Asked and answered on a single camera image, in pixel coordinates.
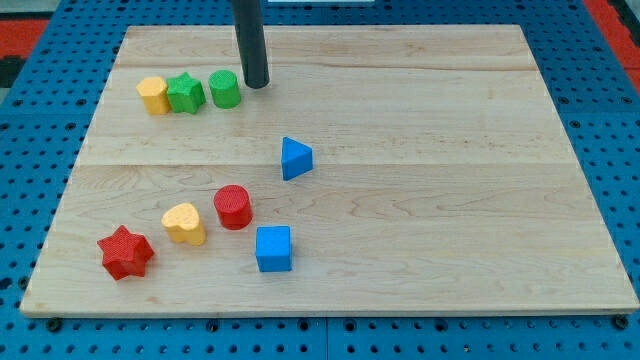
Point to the black cylindrical robot arm rod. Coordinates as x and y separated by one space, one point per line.
248 23

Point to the blue cube block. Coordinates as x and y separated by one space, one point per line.
273 248

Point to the blue triangle block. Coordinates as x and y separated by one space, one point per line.
296 158

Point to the light wooden board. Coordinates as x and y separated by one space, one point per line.
444 184

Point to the red cylinder block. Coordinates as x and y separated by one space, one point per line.
233 207

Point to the green cylinder block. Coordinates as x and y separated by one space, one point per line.
224 88

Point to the yellow heart block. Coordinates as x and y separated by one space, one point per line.
183 224

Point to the green star block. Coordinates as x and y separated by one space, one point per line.
185 93

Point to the yellow pentagon block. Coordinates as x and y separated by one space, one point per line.
153 92

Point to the red star block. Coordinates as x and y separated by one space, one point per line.
125 253

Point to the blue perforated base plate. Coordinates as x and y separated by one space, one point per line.
48 110

